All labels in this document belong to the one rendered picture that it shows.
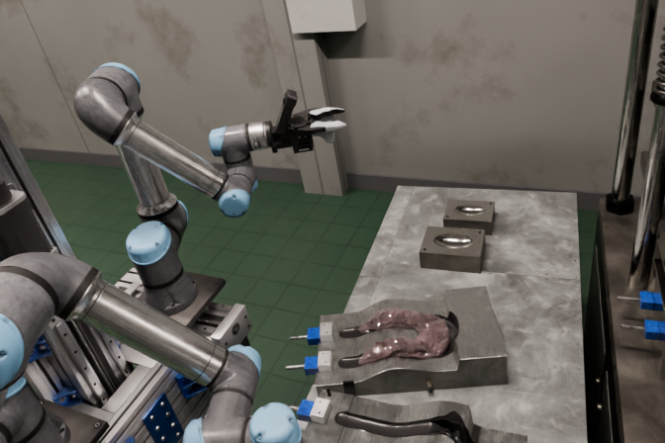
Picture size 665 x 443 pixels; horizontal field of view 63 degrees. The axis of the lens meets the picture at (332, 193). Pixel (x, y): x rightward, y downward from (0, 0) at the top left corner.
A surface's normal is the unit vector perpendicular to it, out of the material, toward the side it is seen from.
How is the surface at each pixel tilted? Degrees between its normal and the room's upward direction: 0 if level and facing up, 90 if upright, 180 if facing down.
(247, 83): 90
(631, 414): 0
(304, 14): 90
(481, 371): 90
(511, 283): 0
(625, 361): 0
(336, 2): 90
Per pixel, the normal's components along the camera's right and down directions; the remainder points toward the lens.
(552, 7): -0.40, 0.54
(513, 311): -0.16, -0.84
